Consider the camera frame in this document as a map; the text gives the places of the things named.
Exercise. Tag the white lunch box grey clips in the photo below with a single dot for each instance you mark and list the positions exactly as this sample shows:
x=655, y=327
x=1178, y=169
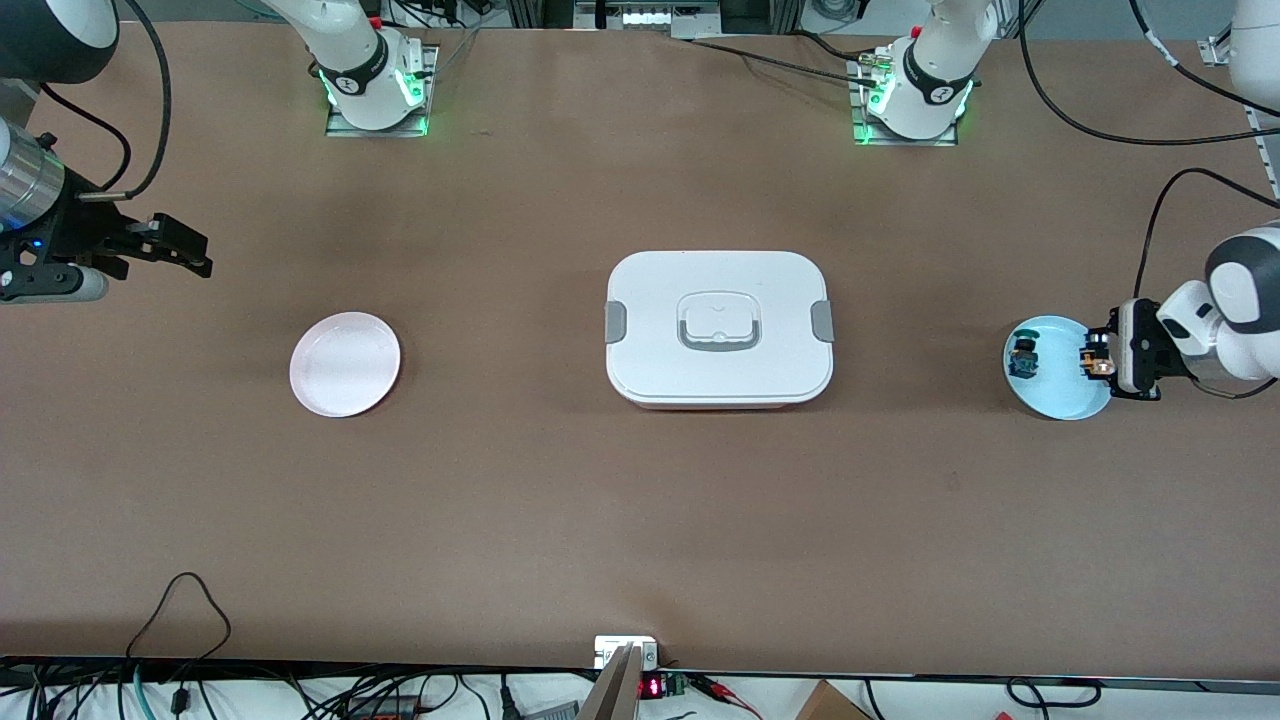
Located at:
x=720, y=300

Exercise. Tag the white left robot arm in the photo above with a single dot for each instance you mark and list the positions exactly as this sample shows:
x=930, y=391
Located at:
x=935, y=60

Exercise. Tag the grey electronics box with lights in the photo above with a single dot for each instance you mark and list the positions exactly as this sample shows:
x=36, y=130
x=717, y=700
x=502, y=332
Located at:
x=650, y=15

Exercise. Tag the aluminium frame rail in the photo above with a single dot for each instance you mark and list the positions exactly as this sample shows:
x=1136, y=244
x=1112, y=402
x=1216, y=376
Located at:
x=1265, y=150

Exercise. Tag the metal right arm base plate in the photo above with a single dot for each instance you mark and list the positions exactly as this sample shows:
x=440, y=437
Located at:
x=430, y=90

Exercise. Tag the light blue round plate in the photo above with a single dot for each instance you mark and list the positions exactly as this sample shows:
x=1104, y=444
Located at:
x=1052, y=395

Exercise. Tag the circuit board red display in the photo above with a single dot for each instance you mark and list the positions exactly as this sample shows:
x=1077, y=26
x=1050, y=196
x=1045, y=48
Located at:
x=660, y=687

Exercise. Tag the pink round plate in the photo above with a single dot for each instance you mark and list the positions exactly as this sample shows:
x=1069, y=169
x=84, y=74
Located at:
x=345, y=365

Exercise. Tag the blue green push-button switch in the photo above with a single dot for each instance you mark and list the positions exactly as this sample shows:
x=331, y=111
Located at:
x=1023, y=355

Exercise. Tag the small white mounting box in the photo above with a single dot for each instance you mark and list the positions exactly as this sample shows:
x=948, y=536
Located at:
x=605, y=648

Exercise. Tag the aluminium profile bar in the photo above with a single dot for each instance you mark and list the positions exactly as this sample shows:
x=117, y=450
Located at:
x=612, y=690

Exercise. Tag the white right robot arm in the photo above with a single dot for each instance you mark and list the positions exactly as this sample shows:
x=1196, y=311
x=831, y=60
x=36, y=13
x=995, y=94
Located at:
x=352, y=60

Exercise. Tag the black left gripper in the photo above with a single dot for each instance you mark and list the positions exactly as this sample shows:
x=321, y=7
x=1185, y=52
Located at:
x=1108, y=346

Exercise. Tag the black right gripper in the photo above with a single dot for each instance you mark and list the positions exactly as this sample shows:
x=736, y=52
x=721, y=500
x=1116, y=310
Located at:
x=82, y=230

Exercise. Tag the orange push-button switch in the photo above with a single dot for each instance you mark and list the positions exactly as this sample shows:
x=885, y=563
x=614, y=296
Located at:
x=1097, y=362

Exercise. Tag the brown cardboard box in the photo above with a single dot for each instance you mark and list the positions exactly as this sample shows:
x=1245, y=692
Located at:
x=830, y=705

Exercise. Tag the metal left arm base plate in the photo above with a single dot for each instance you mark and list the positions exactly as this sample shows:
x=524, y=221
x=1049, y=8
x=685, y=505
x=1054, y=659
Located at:
x=856, y=110

